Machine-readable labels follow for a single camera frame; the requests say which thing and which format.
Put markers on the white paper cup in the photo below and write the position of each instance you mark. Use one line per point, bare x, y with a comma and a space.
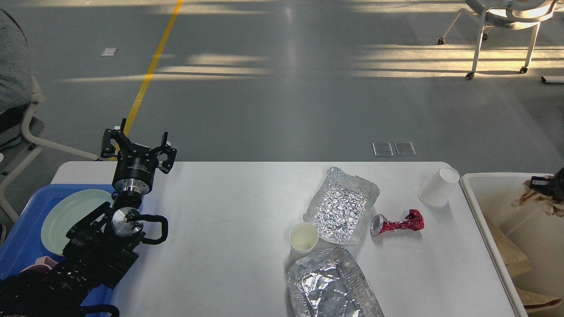
303, 237

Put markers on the brown paper bag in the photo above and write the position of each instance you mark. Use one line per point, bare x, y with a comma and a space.
511, 255

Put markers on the crumpled foil upper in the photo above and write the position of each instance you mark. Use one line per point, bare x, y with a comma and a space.
341, 209

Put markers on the translucent plastic cup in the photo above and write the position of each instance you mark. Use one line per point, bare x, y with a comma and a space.
437, 190

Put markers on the white plastic bin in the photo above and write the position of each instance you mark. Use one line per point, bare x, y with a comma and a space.
491, 197

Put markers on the light green plate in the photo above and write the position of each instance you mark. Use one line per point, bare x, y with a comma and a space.
67, 213

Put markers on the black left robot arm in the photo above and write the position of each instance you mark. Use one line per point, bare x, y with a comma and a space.
129, 222

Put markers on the white floor marker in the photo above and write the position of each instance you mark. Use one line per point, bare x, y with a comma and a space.
109, 52

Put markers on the brown paper ball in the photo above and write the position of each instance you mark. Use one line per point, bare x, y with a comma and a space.
550, 204

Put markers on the white chair left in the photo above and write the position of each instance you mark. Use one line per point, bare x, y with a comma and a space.
17, 158

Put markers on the person in grey sweater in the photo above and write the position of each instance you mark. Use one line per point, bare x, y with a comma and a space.
15, 80

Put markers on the pink mug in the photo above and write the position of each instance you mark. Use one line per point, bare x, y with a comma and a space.
42, 265

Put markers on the clear floor plate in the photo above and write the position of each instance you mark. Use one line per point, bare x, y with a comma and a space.
382, 149
405, 148

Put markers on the white office chair right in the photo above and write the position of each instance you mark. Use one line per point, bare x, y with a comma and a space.
504, 14

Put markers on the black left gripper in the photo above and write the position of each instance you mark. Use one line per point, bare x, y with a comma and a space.
135, 170

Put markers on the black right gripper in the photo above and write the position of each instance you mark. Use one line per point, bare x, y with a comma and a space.
553, 184

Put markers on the blue plastic tray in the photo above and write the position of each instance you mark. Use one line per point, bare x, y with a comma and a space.
20, 237

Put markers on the foil container lower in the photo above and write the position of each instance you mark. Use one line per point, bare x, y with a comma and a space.
330, 283

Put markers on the crushed red soda can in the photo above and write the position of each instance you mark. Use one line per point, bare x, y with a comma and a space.
413, 221

